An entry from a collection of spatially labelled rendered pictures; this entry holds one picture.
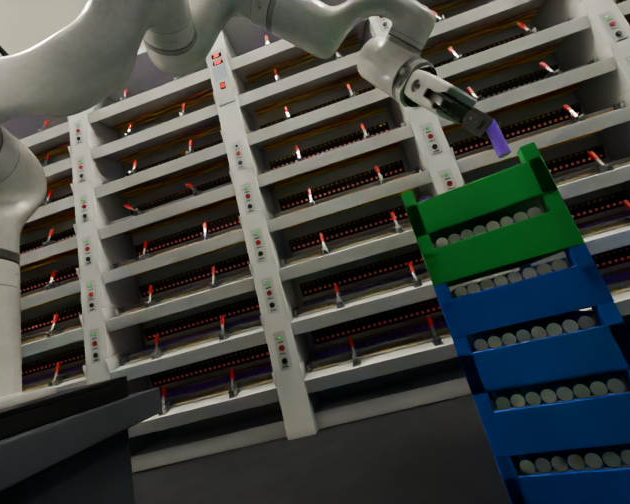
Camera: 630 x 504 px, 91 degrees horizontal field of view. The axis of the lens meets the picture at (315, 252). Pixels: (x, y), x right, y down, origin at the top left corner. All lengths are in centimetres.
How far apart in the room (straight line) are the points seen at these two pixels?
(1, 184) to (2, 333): 23
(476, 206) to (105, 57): 63
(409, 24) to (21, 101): 64
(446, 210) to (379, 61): 36
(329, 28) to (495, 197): 45
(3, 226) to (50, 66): 24
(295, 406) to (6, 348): 78
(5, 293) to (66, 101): 29
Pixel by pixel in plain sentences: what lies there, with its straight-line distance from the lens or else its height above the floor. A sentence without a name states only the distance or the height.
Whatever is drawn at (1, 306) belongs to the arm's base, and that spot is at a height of 43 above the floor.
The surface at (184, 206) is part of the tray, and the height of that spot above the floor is 90.
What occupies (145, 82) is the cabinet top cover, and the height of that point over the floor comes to 171.
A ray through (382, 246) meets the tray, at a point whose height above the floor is 52.
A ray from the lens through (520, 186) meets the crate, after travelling 55.
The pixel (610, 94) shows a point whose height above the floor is 83.
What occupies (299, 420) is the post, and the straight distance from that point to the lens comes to 112.
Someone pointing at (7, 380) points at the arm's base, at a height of 34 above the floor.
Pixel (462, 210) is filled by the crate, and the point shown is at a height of 42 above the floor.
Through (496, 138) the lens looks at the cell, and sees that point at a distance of 60.
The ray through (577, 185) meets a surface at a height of 53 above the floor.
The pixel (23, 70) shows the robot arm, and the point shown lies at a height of 75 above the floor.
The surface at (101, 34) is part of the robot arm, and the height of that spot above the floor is 82.
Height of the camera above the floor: 30
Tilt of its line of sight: 14 degrees up
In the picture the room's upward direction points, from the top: 15 degrees counter-clockwise
